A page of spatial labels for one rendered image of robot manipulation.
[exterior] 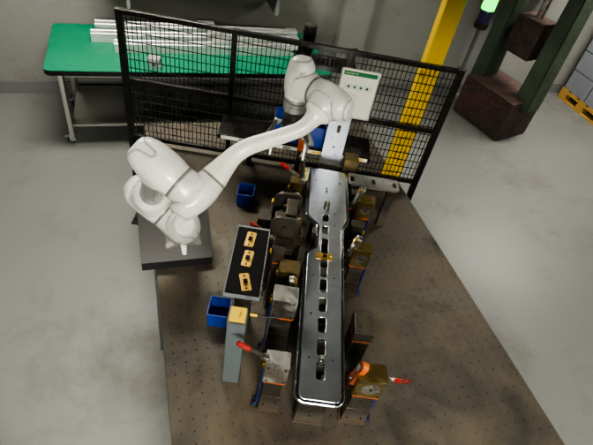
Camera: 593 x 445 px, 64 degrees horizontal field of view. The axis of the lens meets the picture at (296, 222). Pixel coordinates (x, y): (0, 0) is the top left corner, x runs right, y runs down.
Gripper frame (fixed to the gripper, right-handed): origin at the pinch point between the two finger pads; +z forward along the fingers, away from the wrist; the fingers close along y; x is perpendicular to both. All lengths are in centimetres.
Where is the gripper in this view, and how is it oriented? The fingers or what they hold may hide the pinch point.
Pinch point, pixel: (286, 153)
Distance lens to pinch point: 195.7
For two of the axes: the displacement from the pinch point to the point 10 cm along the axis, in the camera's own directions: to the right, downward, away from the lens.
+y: 9.9, 1.6, 0.6
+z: -1.5, 7.1, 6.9
